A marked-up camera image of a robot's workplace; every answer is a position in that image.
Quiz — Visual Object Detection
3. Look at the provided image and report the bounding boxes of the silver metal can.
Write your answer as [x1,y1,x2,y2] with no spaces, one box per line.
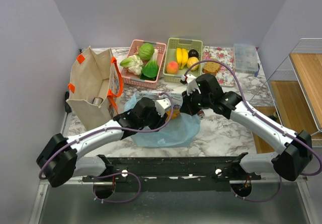
[92,97,103,106]

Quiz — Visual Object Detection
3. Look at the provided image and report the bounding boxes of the dark purple plum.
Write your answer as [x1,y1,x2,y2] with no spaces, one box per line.
[188,49,199,58]

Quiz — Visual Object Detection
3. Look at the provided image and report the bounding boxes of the yellow orange food piece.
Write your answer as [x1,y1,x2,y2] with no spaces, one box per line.
[166,109,181,121]

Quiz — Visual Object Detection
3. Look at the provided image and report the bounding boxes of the light blue plastic grocery bag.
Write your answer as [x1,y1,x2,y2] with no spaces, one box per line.
[131,93,201,148]

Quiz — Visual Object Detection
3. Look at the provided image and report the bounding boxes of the white wire wooden shelf rack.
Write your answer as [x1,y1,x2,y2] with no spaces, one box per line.
[249,38,321,150]

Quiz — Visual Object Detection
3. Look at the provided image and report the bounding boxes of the yellow banana bunch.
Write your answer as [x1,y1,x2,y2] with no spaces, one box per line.
[176,48,188,69]

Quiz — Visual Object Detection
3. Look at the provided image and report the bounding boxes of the brown bread slice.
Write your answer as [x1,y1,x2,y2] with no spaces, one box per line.
[203,62,221,76]

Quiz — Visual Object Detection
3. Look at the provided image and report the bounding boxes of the floral rectangular tray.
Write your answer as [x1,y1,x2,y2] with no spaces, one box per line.
[202,46,235,87]

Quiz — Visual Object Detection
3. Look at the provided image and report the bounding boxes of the clear plastic organizer box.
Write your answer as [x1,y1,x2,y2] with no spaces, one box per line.
[233,44,259,75]

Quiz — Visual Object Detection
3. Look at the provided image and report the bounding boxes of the green plastic basket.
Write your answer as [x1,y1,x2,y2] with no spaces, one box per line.
[163,37,203,84]

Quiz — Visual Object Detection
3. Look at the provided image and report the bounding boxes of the green bok choy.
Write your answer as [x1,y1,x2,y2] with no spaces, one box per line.
[140,49,159,81]

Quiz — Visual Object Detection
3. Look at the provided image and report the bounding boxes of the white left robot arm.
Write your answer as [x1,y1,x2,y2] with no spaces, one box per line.
[36,97,172,187]

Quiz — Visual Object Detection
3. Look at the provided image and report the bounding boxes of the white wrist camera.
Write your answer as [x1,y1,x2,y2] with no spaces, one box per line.
[154,98,172,117]
[181,74,200,96]

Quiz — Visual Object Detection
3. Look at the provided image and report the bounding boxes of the pink orange peach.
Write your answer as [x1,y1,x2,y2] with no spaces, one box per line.
[166,61,179,74]

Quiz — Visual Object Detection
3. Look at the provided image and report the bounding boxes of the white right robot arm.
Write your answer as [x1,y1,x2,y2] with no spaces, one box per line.
[180,73,312,181]

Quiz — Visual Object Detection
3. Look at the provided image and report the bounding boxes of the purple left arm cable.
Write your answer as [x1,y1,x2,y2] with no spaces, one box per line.
[38,92,174,203]

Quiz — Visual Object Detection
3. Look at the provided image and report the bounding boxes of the pink plastic basket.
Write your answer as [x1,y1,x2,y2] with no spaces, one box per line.
[121,39,167,89]

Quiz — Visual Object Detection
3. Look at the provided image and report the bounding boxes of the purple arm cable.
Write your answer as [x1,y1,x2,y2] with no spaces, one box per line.
[38,92,174,203]
[183,59,322,203]

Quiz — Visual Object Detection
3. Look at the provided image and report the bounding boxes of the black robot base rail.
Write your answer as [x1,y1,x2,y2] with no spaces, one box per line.
[83,156,261,192]

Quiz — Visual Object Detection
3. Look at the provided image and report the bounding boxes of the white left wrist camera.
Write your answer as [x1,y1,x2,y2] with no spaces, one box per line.
[154,98,172,117]

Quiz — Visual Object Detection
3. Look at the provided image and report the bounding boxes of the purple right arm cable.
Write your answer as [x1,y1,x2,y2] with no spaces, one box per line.
[183,59,322,203]

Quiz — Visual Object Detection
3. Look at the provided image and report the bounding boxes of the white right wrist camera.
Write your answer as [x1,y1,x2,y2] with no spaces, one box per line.
[181,74,200,96]

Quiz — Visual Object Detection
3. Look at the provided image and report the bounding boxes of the white cauliflower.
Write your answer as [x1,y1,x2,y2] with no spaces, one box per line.
[120,54,143,76]

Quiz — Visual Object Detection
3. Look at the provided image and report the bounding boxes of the yellow pear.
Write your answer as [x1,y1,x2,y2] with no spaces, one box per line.
[187,56,199,71]

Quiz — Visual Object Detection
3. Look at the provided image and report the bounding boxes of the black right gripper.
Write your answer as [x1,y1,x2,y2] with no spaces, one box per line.
[180,87,212,116]

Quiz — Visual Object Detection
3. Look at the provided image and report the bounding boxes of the green cabbage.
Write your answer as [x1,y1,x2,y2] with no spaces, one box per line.
[138,43,154,60]

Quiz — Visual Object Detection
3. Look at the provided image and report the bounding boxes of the beige canvas tote bag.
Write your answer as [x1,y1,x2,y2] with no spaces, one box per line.
[66,47,124,130]

